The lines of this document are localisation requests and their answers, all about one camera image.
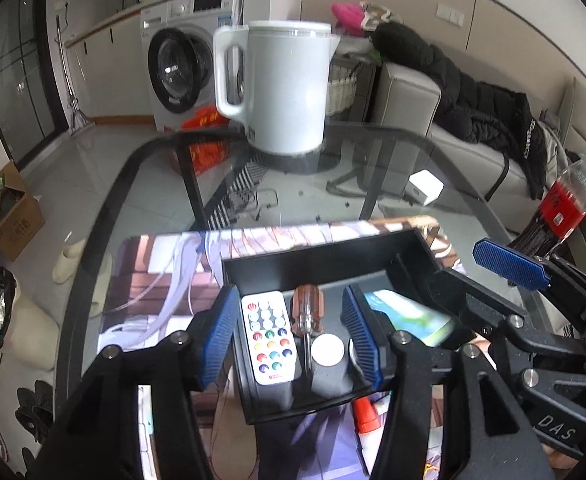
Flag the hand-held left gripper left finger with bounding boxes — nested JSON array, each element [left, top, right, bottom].
[[48, 284, 241, 480]]

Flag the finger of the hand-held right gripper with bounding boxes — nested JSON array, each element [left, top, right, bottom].
[[429, 269, 534, 351], [473, 237, 586, 321]]

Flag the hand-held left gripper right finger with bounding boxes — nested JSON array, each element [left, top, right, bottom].
[[340, 282, 554, 480]]

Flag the white round disc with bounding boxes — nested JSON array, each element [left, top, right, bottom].
[[311, 334, 346, 368]]

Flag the green card packet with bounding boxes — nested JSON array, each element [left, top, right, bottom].
[[364, 289, 456, 347]]

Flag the white remote control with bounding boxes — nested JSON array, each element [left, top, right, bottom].
[[241, 291, 294, 387]]

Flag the screwdriver with amber handle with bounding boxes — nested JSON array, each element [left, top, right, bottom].
[[291, 285, 324, 376]]

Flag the black cardboard box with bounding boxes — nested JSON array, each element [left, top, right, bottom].
[[221, 228, 466, 426]]

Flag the printed desk mat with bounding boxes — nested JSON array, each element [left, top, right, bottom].
[[93, 216, 454, 480]]

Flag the cola bottle with red label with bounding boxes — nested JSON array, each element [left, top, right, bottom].
[[510, 138, 586, 261]]

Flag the glue bottle with red cap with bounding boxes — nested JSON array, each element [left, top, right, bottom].
[[351, 395, 388, 471]]

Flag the small white charger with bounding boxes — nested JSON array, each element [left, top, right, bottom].
[[407, 170, 444, 206]]

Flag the grey jacket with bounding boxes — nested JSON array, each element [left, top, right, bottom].
[[538, 110, 586, 181]]

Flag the beige slipper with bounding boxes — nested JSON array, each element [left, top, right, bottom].
[[53, 239, 88, 283]]

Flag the black kettle base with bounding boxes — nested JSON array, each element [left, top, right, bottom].
[[250, 147, 354, 176]]

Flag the red bag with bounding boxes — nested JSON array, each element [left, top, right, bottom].
[[175, 105, 231, 176]]

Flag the black jacket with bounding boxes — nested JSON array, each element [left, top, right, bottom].
[[373, 22, 548, 201]]

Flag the grey sofa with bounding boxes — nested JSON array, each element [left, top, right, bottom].
[[373, 62, 586, 241]]

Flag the brown cardboard box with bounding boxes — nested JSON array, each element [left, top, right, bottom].
[[0, 160, 46, 262]]

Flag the wicker basket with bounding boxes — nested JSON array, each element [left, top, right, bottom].
[[325, 57, 364, 117]]

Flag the white electric kettle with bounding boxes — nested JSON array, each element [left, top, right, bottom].
[[213, 20, 341, 157]]

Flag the mop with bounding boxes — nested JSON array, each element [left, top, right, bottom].
[[55, 15, 91, 138]]

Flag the patterned cloth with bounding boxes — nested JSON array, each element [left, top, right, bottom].
[[360, 2, 404, 31]]

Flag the pink cloth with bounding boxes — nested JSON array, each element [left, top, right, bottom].
[[330, 2, 366, 36]]

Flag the kitchen counter cabinets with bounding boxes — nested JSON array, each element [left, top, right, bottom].
[[65, 7, 146, 121]]

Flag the white washing machine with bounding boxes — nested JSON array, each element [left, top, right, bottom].
[[139, 0, 244, 131]]

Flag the dark glass door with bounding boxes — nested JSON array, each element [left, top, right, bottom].
[[0, 0, 61, 171]]

